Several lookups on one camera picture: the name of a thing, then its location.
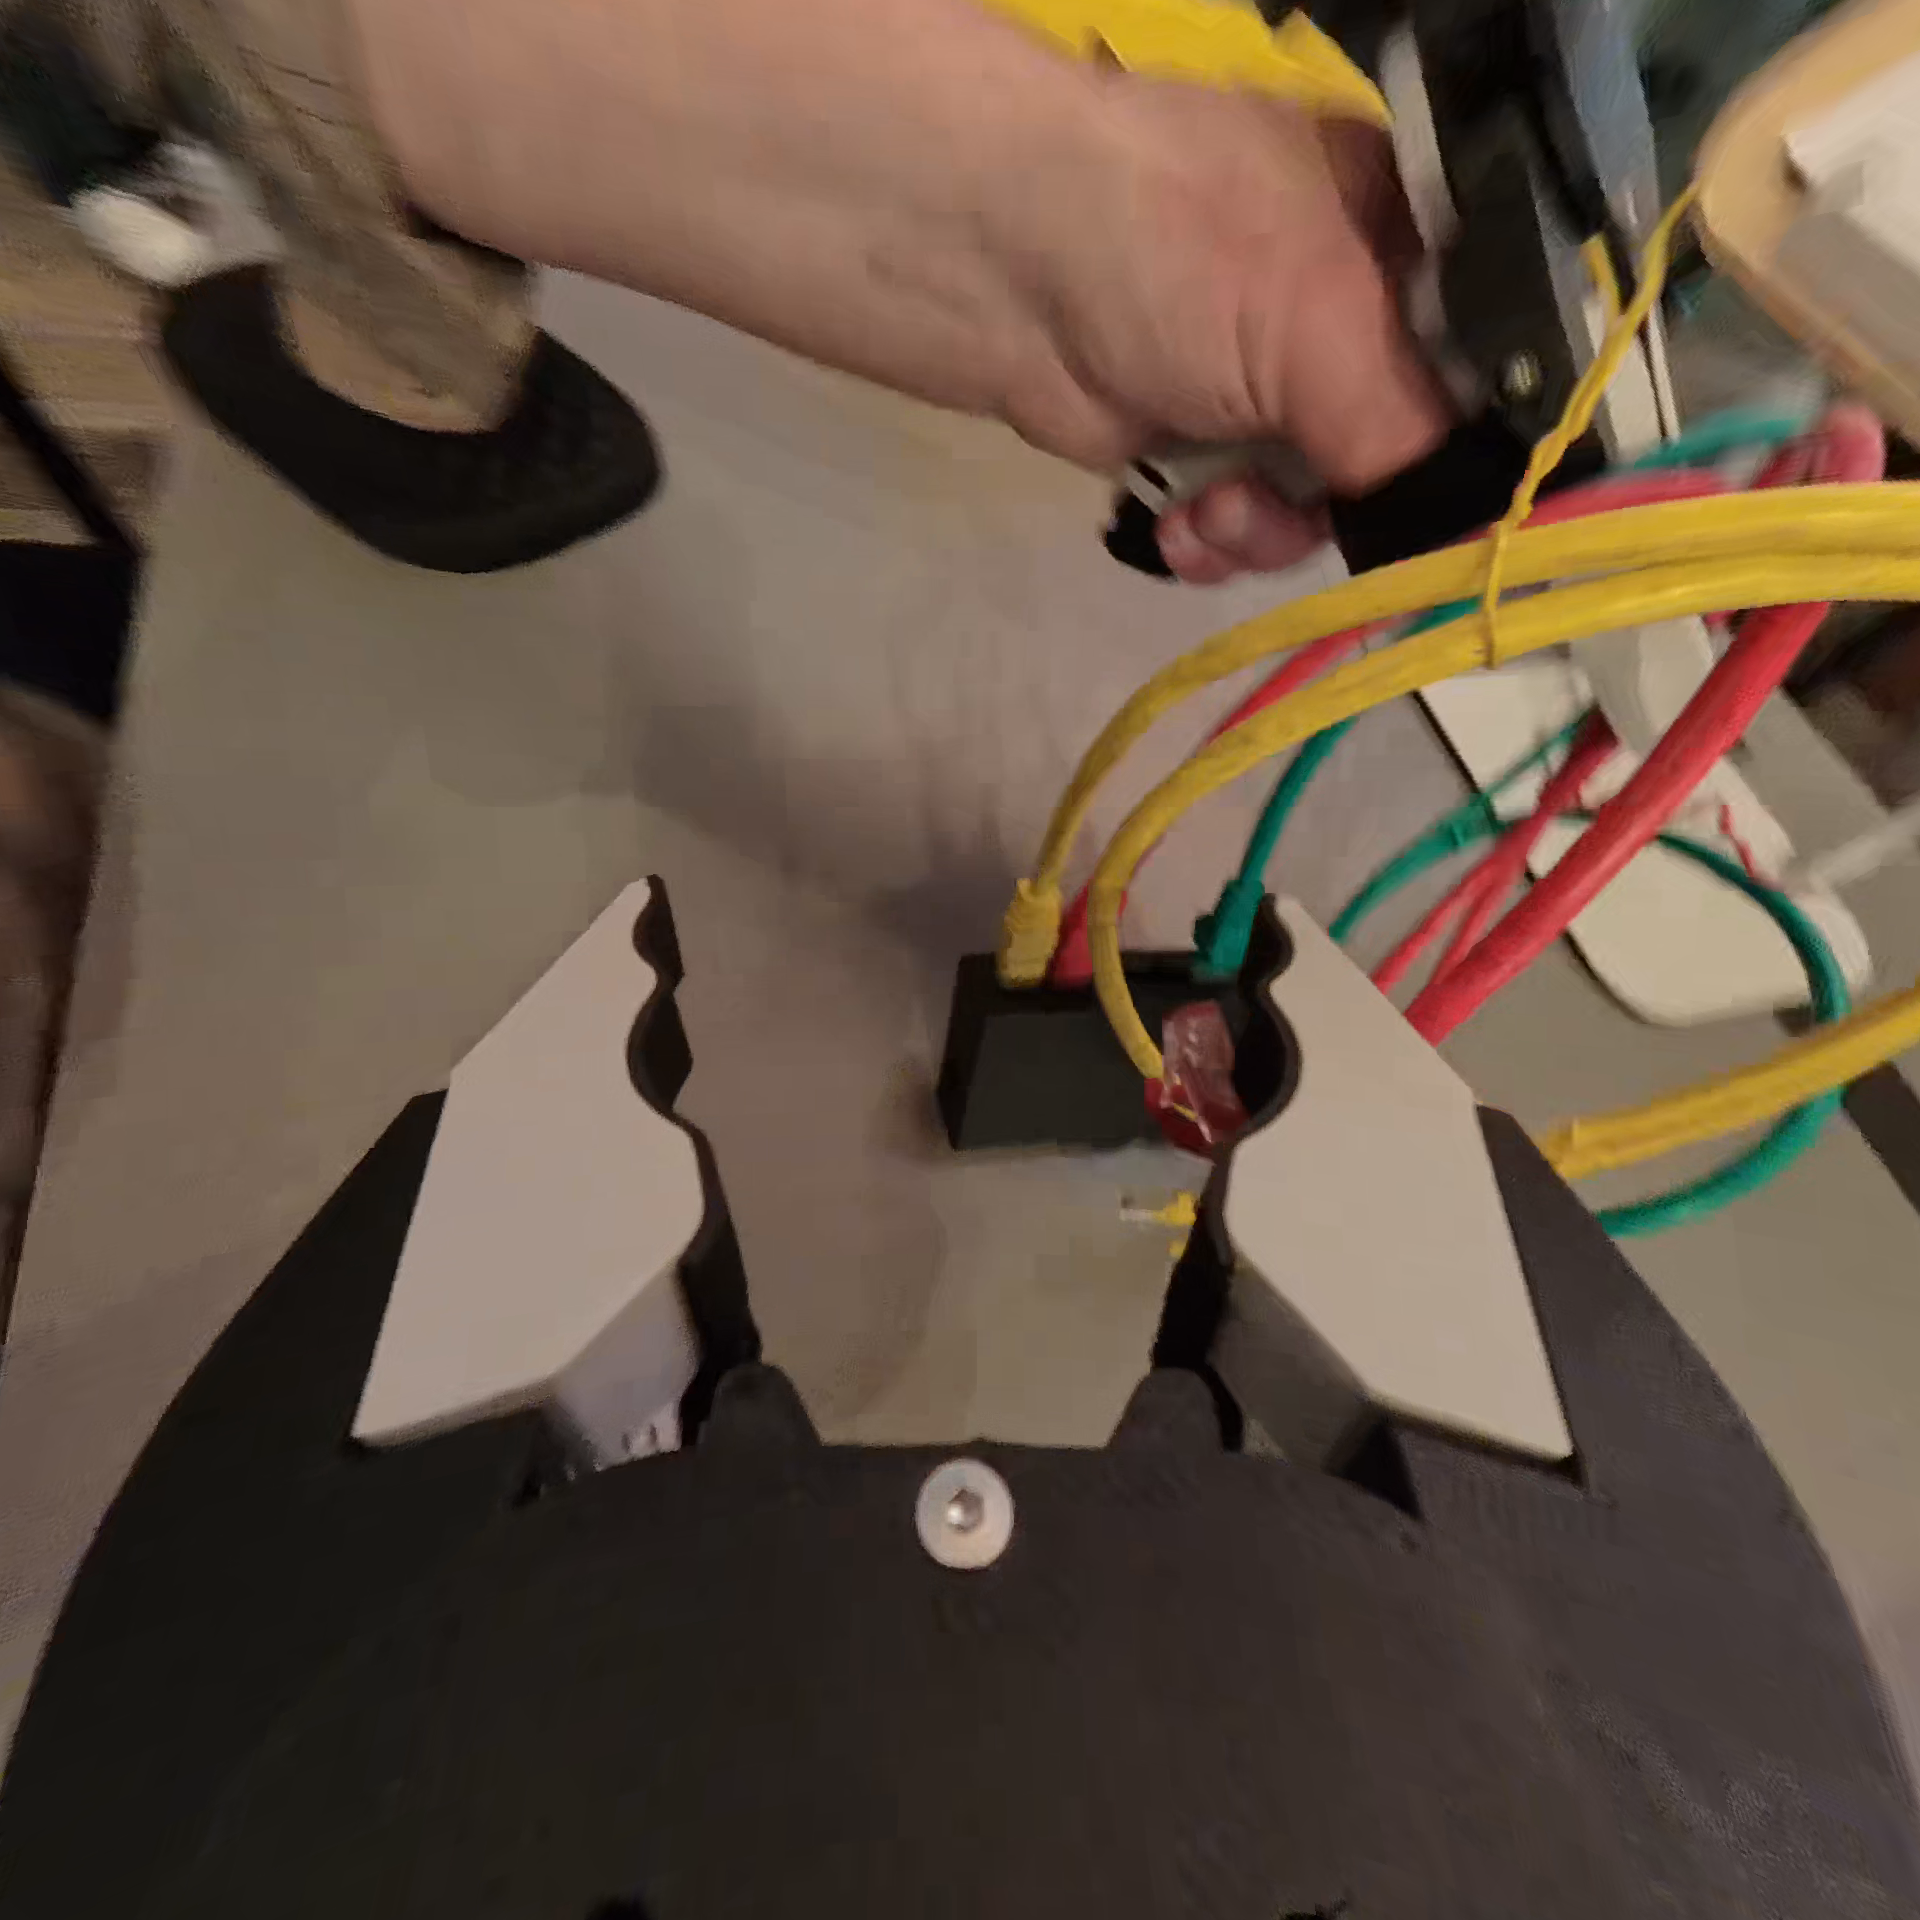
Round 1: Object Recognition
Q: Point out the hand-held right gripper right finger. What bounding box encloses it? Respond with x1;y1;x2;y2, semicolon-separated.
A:
1152;896;1576;1464

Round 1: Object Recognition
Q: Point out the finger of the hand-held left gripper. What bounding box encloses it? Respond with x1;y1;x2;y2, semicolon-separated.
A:
1573;252;1727;724

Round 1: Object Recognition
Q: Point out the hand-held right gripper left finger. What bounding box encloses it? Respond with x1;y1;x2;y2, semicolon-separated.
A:
349;878;761;1449

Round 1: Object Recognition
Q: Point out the yellow twist tie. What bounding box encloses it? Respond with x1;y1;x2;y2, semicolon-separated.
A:
1477;186;1705;670

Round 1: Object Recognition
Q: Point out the yellow ethernet cable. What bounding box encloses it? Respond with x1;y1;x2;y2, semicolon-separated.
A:
997;478;1920;1262

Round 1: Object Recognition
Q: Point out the black network switch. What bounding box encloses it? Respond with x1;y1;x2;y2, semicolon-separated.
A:
936;943;1296;1154

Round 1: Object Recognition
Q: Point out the red ethernet cable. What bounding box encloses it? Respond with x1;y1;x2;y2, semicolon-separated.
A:
1049;405;1887;1160

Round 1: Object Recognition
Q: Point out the green ethernet cable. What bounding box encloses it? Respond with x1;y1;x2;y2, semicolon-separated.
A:
1191;401;1855;1240

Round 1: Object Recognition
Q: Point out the person's left forearm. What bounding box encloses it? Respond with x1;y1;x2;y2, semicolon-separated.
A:
150;0;991;436

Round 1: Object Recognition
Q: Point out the instruction sheet on stand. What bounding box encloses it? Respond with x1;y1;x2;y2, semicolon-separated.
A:
1695;0;1920;436

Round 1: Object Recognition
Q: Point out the black mesh pad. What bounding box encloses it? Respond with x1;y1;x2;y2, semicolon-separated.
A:
161;270;663;575

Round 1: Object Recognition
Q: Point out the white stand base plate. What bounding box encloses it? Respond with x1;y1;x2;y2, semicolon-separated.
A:
1410;645;1877;1029

